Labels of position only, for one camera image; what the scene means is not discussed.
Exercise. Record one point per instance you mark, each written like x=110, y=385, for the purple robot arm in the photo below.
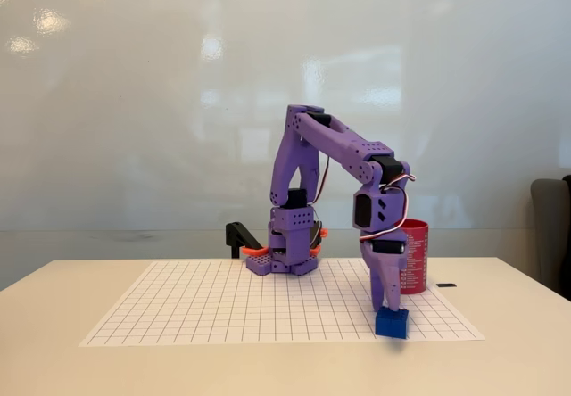
x=290, y=155

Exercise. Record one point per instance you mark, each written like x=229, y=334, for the small black flat piece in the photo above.
x=446, y=285

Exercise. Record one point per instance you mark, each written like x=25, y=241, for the orange clamp lever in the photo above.
x=323, y=233
x=254, y=250

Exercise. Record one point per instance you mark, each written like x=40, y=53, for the red cup with white print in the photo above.
x=419, y=258

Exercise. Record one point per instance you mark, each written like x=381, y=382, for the blue toy brick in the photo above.
x=391, y=324

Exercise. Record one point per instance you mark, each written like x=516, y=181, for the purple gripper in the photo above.
x=386, y=266

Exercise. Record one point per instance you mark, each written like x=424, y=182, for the white grid paper mat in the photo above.
x=223, y=307

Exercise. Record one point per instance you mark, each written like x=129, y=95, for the grey chair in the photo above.
x=551, y=235

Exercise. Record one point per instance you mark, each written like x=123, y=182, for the black table clamp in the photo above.
x=236, y=235

